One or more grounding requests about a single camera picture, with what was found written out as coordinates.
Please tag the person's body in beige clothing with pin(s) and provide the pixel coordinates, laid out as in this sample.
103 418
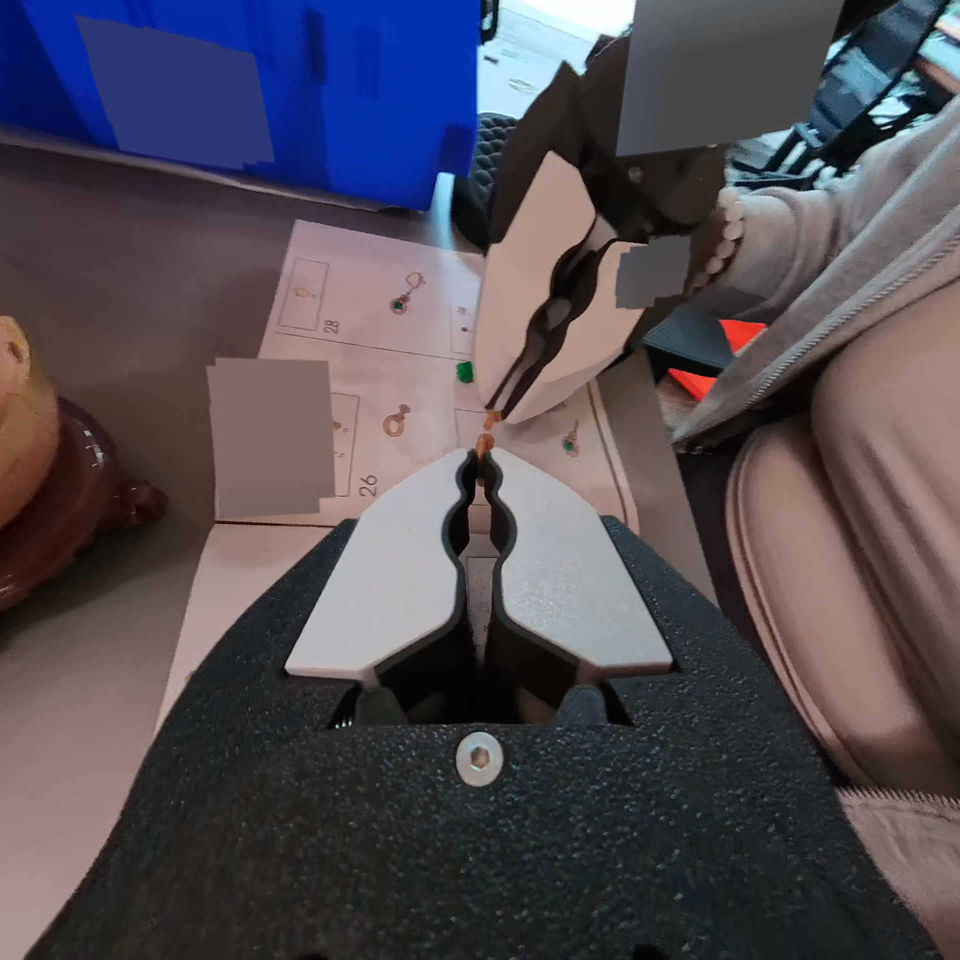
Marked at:
862 562

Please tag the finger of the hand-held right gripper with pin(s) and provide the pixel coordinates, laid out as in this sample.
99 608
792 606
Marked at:
517 285
592 345

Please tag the white instruction booklet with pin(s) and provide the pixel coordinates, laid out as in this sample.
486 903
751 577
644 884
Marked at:
375 255

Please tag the grey desk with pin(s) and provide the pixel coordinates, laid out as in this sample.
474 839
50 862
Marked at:
112 262

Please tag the black mesh chair back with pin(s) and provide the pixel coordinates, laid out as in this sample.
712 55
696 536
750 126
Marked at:
480 187

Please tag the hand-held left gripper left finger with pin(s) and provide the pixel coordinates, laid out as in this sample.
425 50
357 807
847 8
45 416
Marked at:
390 585

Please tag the red flat object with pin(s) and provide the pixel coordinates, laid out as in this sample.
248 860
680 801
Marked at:
739 334

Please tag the black frame chair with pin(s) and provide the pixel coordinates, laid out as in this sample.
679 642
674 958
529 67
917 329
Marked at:
862 90

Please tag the blue plastic bin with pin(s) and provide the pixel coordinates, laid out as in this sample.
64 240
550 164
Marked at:
405 135

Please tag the small green brick piece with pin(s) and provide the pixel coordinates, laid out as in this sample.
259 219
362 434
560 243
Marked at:
465 371

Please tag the small tan brick piece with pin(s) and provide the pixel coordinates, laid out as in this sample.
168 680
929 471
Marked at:
484 444
493 417

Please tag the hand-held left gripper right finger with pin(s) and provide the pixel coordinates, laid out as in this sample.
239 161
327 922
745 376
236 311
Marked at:
577 592

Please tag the person's right hand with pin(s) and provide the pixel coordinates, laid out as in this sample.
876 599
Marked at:
697 187

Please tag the person's right forearm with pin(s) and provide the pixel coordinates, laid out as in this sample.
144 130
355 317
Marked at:
847 225

